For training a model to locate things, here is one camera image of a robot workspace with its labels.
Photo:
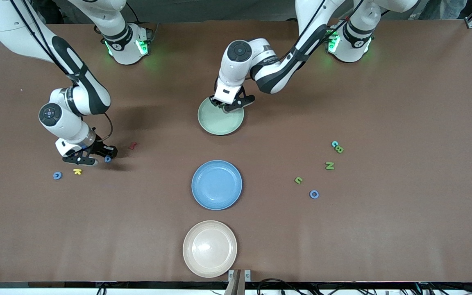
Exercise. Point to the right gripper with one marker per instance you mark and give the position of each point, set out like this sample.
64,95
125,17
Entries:
99,148

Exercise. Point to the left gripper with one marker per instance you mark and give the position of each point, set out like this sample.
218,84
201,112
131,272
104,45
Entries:
221,105

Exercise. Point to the green foam letter u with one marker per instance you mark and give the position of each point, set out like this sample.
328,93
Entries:
298,181

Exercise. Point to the green foam letter N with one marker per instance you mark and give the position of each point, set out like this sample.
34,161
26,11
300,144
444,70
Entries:
330,166

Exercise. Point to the green foam letter B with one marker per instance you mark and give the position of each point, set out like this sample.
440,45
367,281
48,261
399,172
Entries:
339,150

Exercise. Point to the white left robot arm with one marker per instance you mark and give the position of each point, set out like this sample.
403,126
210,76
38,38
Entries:
266,61

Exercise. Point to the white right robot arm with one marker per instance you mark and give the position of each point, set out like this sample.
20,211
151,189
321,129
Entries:
92,98

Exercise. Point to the pale green plate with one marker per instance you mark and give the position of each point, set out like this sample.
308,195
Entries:
219,123

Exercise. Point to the red foam letter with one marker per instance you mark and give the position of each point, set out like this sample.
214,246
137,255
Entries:
132,145

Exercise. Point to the yellow foam letter k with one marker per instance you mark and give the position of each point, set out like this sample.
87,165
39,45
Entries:
77,171

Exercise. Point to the blue foam capital G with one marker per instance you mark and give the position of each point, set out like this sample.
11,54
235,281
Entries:
55,175

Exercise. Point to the blue plate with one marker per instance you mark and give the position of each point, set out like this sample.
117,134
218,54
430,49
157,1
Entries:
216,188

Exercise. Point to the blue foam letter O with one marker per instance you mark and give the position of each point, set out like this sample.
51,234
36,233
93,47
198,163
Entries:
310,194

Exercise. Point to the beige plate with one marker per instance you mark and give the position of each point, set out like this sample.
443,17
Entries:
209,250

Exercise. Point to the metal mount bracket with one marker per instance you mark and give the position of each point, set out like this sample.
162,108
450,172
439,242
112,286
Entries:
236,282

